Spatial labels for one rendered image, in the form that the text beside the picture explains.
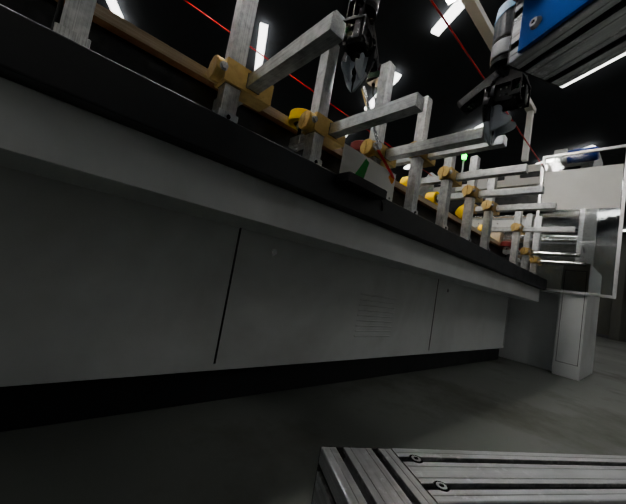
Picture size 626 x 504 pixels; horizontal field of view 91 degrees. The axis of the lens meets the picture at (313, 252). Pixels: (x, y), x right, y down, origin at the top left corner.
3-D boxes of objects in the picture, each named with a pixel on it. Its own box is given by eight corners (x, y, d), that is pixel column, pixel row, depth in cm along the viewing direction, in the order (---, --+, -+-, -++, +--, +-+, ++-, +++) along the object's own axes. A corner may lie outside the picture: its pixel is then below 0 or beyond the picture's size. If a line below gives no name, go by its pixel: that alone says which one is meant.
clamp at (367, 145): (395, 168, 103) (397, 153, 104) (371, 152, 94) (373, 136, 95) (381, 170, 107) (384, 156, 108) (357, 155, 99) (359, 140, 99)
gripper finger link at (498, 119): (507, 135, 71) (512, 97, 72) (479, 141, 76) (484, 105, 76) (511, 141, 73) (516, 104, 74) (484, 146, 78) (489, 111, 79)
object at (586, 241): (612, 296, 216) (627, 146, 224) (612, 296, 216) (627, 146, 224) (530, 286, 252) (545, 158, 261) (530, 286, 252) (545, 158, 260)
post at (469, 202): (468, 253, 147) (481, 156, 151) (465, 251, 145) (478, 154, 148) (460, 252, 150) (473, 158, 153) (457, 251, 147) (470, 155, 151)
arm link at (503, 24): (537, -14, 73) (495, -1, 78) (531, 29, 72) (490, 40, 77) (534, 13, 79) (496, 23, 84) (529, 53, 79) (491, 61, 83)
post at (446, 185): (444, 243, 131) (459, 135, 134) (440, 242, 128) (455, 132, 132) (436, 243, 133) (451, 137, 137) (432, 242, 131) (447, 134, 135)
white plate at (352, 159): (392, 203, 103) (396, 174, 104) (339, 177, 86) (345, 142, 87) (390, 203, 103) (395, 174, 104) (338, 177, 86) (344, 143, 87)
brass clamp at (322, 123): (345, 147, 86) (348, 129, 87) (310, 125, 77) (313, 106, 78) (330, 151, 91) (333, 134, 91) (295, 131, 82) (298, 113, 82)
